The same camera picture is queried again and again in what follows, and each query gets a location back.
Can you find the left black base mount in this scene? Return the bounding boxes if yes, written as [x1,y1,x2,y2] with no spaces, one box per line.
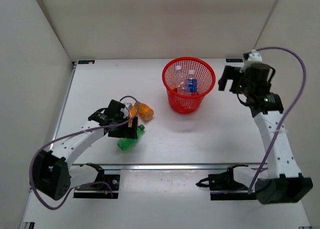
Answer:
[73,170,121,200]

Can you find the orange juice bottle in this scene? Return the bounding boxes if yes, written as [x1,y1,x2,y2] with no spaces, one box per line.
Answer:
[128,105,137,128]

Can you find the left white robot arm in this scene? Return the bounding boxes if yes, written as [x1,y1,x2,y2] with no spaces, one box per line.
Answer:
[30,99,138,201]

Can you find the left black table label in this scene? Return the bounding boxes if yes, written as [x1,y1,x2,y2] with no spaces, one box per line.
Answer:
[77,60,95,65]

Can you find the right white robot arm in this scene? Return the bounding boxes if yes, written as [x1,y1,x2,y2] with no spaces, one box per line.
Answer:
[196,62,313,205]

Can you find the clear bottle blue label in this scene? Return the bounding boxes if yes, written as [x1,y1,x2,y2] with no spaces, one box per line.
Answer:
[187,69,198,95]

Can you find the large clear plastic bottle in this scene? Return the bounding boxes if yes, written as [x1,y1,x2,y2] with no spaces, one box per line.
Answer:
[174,65,191,96]

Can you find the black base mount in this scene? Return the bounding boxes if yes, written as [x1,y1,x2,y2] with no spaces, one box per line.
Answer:
[73,170,121,200]
[195,171,257,201]

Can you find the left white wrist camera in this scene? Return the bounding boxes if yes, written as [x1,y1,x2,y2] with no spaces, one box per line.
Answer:
[123,102,133,112]

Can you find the right black table label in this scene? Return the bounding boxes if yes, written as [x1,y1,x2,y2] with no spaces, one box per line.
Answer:
[225,58,243,63]

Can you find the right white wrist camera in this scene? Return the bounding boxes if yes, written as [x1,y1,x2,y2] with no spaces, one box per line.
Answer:
[239,49,263,73]

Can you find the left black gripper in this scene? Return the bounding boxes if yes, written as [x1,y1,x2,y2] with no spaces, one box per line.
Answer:
[108,114,138,139]

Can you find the red plastic mesh basket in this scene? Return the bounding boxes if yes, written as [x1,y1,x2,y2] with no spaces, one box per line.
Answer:
[162,57,216,114]

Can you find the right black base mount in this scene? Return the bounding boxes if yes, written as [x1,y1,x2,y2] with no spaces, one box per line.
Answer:
[195,171,257,201]

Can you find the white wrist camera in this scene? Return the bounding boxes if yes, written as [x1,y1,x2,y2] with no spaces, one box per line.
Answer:
[123,102,133,112]
[239,49,263,73]

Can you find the black table label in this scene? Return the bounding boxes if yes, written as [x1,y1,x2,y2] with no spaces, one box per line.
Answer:
[77,60,95,65]
[225,58,243,63]

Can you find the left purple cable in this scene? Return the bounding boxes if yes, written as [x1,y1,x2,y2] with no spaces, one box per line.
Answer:
[28,95,141,210]

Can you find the green plastic bottle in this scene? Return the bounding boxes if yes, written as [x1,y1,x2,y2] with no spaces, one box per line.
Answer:
[117,124,145,151]

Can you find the orange bottle patterned label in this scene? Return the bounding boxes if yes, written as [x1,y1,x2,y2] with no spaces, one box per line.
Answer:
[134,102,154,121]

